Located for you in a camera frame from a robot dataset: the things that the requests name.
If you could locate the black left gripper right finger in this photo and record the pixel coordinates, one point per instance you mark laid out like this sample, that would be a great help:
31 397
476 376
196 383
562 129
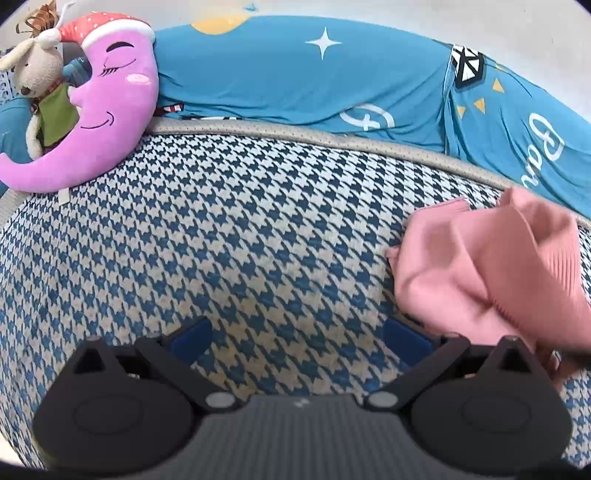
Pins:
488 410

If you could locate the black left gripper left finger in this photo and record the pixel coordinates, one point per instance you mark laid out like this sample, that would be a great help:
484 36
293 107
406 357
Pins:
123 409

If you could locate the pink knit garment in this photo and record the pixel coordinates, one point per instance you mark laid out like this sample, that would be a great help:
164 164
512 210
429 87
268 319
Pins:
510 270

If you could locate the blue houndstooth bed sheet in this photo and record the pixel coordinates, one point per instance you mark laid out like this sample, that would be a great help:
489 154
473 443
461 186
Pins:
281 245

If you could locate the pink moon plush pillow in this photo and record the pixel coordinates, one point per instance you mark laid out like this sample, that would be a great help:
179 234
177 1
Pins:
115 105

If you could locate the blue printed long pillow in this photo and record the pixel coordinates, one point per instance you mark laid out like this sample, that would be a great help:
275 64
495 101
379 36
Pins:
359 79

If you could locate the beige bunny plush toy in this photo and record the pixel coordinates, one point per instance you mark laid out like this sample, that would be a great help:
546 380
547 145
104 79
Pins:
38 76

